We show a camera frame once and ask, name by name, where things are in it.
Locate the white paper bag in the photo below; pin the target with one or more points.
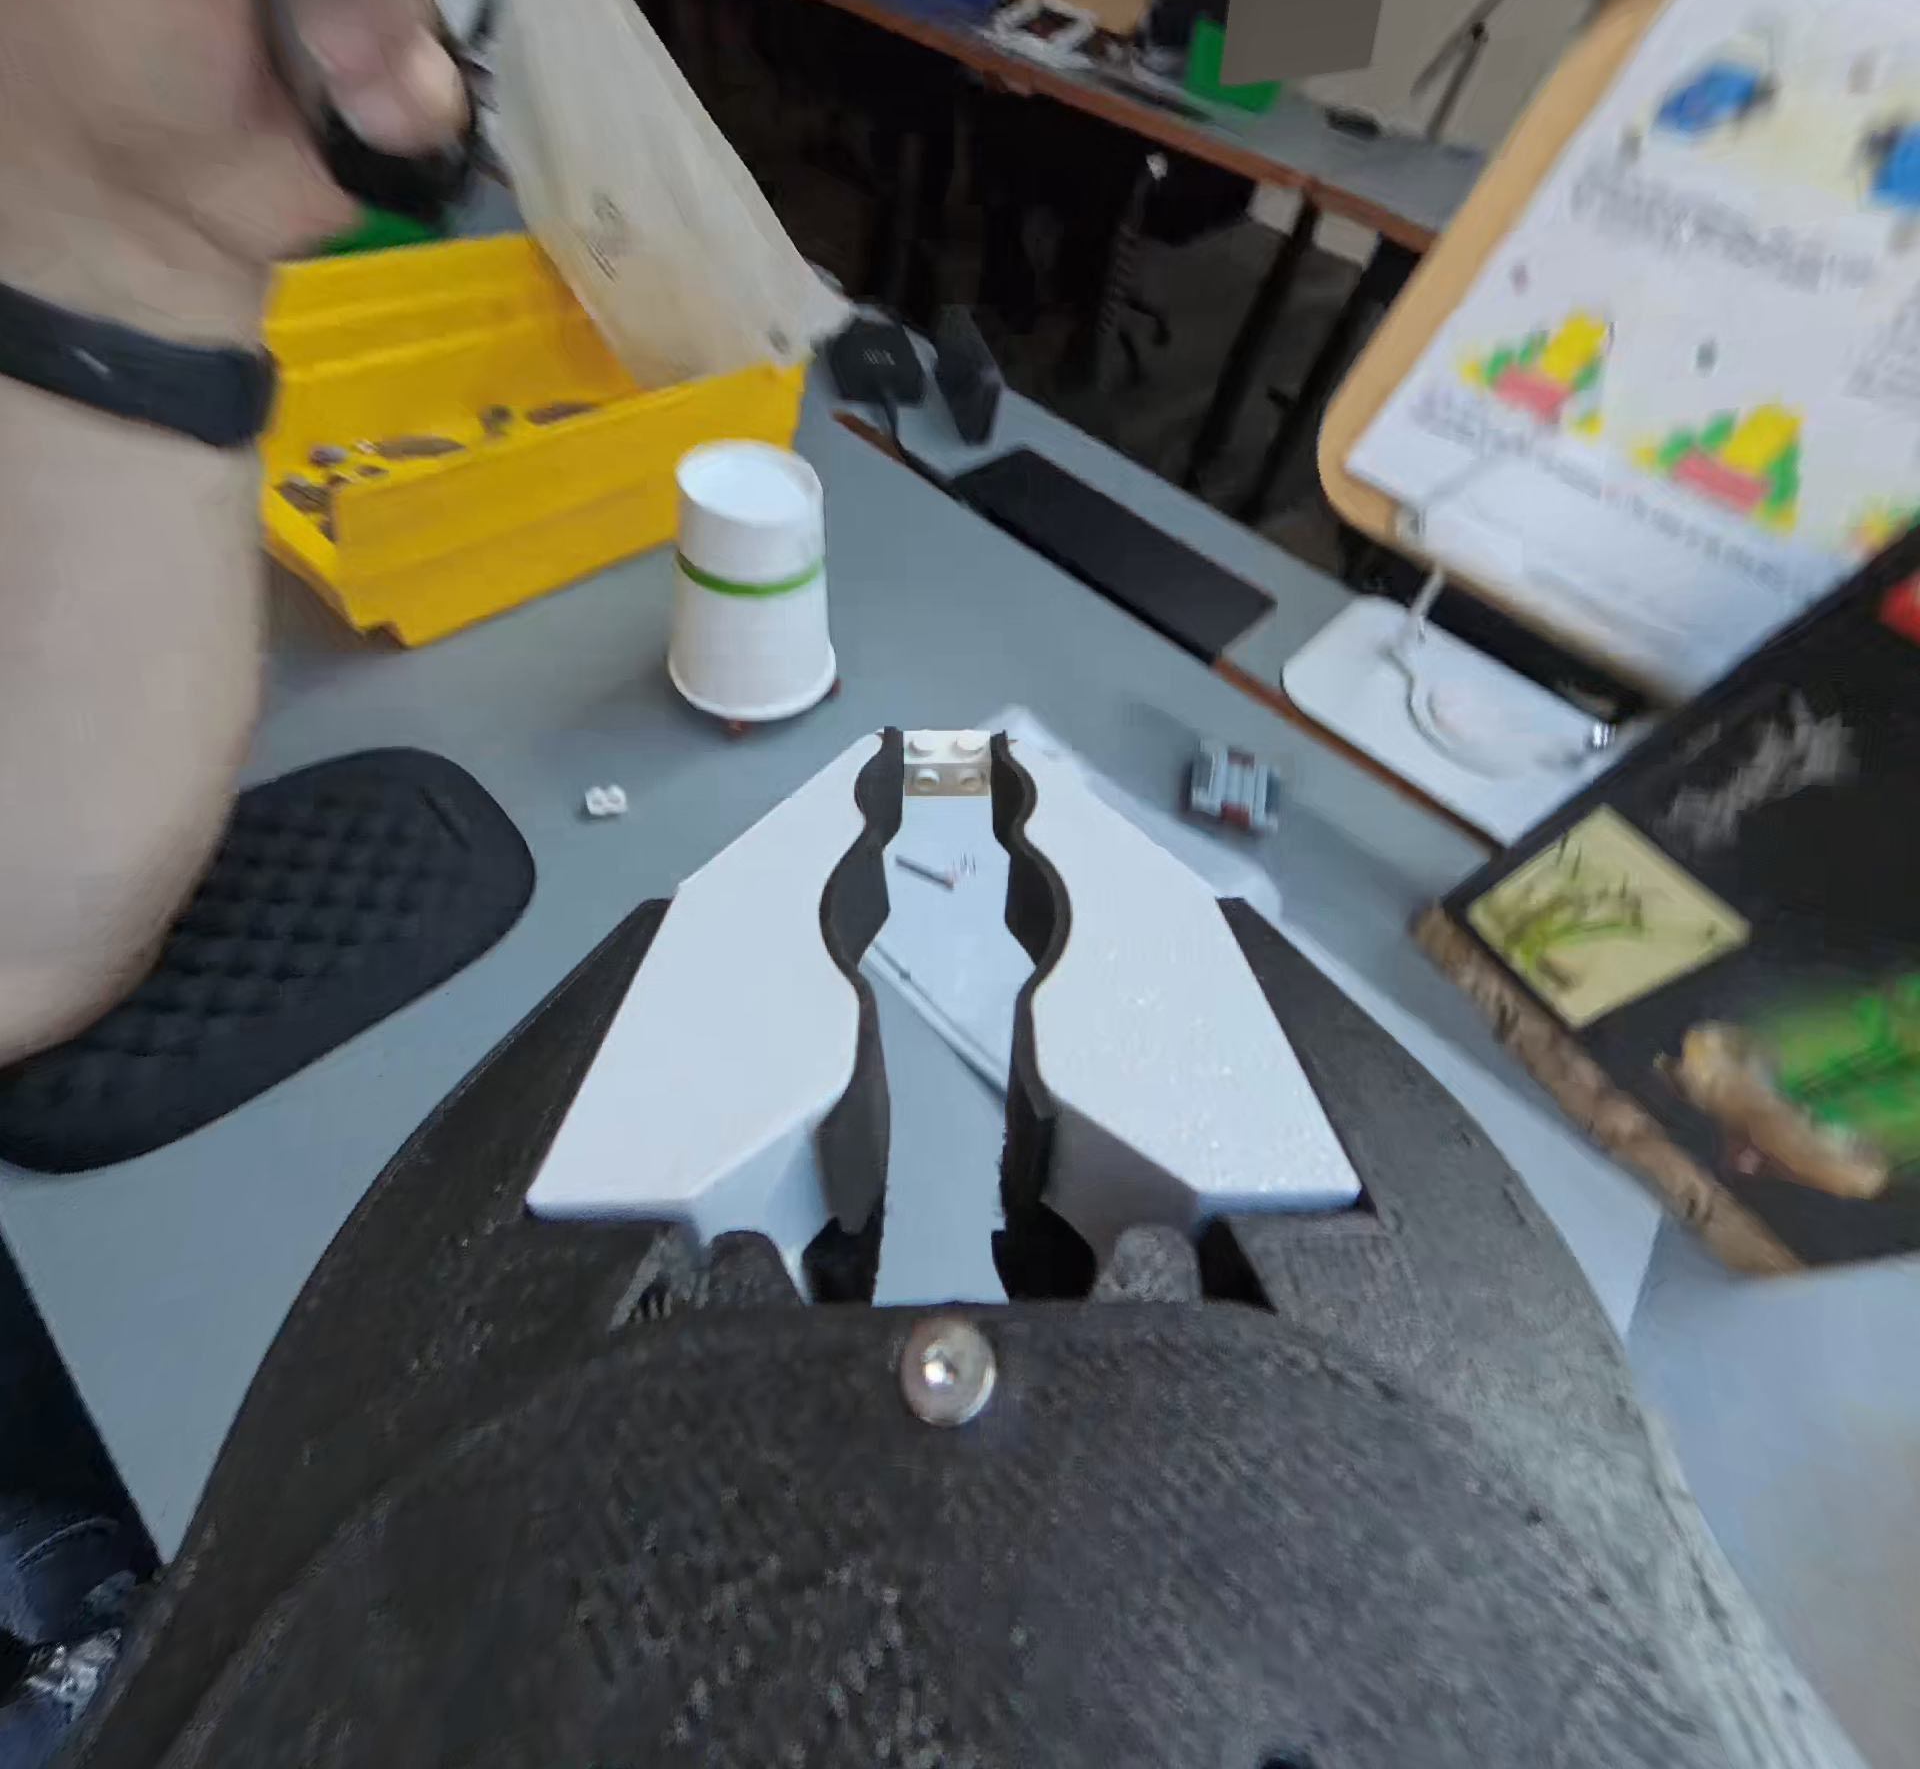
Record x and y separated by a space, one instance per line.
645 179

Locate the black rectangular device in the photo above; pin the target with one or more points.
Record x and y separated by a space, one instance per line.
968 380

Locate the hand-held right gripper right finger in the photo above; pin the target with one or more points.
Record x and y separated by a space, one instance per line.
1185 1049

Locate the yellow plastic bin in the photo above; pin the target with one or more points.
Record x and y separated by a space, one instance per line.
492 554

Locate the white lego brick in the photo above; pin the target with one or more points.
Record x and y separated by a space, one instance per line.
949 764

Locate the black desk mat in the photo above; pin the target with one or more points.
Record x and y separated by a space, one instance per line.
1110 554

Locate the black lego box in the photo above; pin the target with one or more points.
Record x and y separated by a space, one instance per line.
1694 810

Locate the black textured wrist rest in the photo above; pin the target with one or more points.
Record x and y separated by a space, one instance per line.
300 928

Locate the grey brown lego assembly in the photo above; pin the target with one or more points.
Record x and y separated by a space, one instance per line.
1235 786

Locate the black wristband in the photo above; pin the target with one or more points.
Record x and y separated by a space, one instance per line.
133 373

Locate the person's left forearm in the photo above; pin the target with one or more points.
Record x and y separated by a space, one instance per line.
105 751

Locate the grey wooden-edged desk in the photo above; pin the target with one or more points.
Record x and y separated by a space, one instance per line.
1351 172

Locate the white document stand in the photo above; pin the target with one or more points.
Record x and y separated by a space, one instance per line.
1351 690

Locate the person's left hand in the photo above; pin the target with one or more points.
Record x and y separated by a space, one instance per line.
133 73

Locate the wooden board with instruction sheet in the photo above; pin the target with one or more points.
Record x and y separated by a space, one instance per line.
1650 299

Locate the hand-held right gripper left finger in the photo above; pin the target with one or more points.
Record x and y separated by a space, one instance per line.
721 1049

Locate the small white lego piece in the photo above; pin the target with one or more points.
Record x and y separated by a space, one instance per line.
607 803

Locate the lego instruction booklet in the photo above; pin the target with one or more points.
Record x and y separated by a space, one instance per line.
938 837

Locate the brown lego pieces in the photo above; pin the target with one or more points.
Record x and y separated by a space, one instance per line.
412 445

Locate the black power adapter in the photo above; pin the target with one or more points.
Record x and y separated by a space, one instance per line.
883 363

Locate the white paper cup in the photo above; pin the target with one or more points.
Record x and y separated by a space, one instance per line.
751 631

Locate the small green plastic bin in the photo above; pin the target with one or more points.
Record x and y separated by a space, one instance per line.
1228 73

